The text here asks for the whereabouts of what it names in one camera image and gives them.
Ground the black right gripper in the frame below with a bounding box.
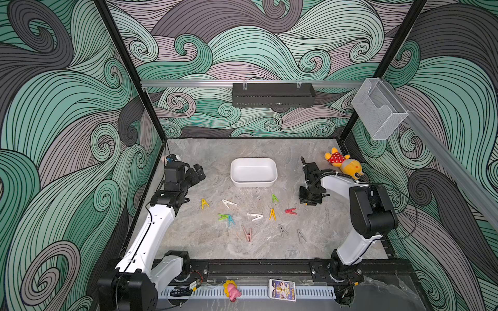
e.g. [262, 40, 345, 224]
[298, 185, 322, 204]

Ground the grey clothespin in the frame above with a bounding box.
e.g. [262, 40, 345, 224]
[278, 224, 289, 238]
[296, 229, 307, 244]

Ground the yellow clothespin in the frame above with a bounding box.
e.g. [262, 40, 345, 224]
[201, 198, 210, 210]

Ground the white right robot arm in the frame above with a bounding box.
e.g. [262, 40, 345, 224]
[298, 161, 398, 283]

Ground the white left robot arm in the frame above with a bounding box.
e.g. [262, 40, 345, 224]
[97, 154, 206, 310]

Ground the white plastic storage box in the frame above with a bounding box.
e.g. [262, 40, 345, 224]
[230, 158, 278, 188]

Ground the playing card box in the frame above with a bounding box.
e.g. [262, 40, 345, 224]
[268, 279, 296, 302]

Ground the red clothespin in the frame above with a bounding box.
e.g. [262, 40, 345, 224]
[285, 208, 298, 215]

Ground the orange clothespin centre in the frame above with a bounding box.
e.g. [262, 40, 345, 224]
[268, 209, 276, 221]

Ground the yellow plush bear toy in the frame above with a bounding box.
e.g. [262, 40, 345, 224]
[324, 148, 364, 180]

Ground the pink clothespin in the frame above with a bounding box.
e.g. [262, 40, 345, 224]
[242, 225, 252, 242]

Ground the pink yellow plush toy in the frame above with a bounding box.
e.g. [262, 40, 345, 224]
[223, 280, 242, 302]

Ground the aluminium rail back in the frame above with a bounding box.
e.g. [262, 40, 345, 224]
[140, 79, 363, 89]

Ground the aluminium rail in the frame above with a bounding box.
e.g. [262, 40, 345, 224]
[140, 79, 363, 89]
[387, 83, 497, 228]

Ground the black wall tray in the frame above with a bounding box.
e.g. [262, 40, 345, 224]
[232, 84, 316, 109]

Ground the clear plastic wall bin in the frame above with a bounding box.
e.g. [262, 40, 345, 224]
[351, 78, 409, 141]

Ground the white slotted cable duct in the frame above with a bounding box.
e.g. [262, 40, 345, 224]
[158, 285, 336, 301]

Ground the black corner frame post left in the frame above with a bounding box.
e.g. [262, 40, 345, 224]
[94, 0, 167, 144]

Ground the black corner frame post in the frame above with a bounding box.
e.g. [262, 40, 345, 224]
[338, 0, 427, 143]
[94, 0, 167, 144]

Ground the aluminium rail right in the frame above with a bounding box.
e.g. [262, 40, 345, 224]
[387, 83, 497, 228]

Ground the black corner frame post right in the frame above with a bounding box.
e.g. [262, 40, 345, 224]
[338, 0, 427, 143]

